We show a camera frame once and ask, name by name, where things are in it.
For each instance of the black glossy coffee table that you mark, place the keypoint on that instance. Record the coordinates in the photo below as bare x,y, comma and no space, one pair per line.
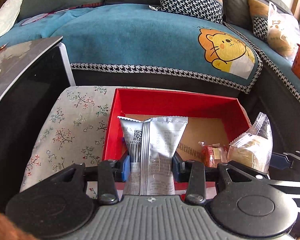
32,76

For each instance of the red cardboard box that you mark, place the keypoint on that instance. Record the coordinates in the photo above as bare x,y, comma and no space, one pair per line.
211,119

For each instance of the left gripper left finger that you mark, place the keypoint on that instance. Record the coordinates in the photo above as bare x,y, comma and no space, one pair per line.
109,172

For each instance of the white long snack packet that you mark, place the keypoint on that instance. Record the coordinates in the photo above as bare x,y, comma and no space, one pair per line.
151,145

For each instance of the white printed shopping bag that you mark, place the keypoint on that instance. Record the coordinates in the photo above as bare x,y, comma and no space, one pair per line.
283,35

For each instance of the blue lion sofa cover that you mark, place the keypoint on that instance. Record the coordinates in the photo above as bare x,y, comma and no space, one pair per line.
133,39

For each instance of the red mooncake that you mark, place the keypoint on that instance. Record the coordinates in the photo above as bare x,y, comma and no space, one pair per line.
213,154

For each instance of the floral tablecloth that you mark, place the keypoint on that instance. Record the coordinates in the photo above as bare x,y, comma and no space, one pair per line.
73,133

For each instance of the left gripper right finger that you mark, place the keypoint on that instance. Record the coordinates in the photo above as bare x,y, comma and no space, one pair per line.
191,172

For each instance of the round pastry clear wrapper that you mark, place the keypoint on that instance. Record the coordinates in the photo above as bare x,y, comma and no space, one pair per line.
254,147

